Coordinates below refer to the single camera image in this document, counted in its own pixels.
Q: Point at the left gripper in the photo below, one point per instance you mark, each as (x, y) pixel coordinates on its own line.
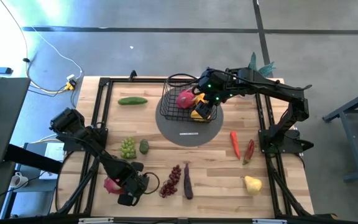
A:
(132, 182)

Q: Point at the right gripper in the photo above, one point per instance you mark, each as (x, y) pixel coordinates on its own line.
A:
(213, 85)

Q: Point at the pink dragon fruit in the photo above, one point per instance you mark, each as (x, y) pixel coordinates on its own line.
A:
(112, 186)
(185, 99)

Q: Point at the green grape bunch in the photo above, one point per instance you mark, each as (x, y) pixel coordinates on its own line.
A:
(128, 149)

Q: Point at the green avocado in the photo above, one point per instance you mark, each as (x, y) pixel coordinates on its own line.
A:
(144, 147)

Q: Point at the red grape bunch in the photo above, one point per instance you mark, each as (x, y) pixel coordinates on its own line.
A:
(171, 182)

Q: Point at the red chili pepper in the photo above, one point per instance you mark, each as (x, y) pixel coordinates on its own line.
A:
(235, 143)
(249, 151)

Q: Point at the purple eggplant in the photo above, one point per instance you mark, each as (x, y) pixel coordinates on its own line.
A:
(187, 185)

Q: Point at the green cucumber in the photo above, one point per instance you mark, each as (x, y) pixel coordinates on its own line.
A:
(132, 100)

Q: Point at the yellow pear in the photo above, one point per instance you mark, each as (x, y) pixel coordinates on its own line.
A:
(253, 186)

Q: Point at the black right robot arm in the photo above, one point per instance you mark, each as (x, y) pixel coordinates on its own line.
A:
(269, 84)

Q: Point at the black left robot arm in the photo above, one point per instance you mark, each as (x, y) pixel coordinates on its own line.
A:
(104, 154)

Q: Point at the grey round mat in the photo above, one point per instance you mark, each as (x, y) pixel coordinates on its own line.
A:
(166, 130)

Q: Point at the green plant in white pot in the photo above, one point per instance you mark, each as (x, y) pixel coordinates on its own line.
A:
(266, 70)

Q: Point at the white paper sheet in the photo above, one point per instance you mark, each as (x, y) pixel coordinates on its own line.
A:
(54, 152)

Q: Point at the black desk beam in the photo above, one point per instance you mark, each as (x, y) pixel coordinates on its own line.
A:
(33, 158)

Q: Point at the white mug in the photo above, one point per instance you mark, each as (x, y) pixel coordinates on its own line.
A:
(17, 180)

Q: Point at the white yellow plug adapter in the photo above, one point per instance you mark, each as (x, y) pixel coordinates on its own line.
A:
(71, 81)

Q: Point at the grey desk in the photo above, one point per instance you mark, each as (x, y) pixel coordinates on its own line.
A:
(5, 118)

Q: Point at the silver bracket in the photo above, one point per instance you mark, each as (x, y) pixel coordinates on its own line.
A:
(269, 221)
(95, 220)

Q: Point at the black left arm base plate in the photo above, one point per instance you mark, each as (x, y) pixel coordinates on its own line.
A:
(76, 146)

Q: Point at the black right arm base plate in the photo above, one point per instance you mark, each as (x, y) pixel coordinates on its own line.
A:
(286, 144)

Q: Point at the blue grey metal table frame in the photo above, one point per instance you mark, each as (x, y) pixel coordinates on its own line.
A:
(357, 155)

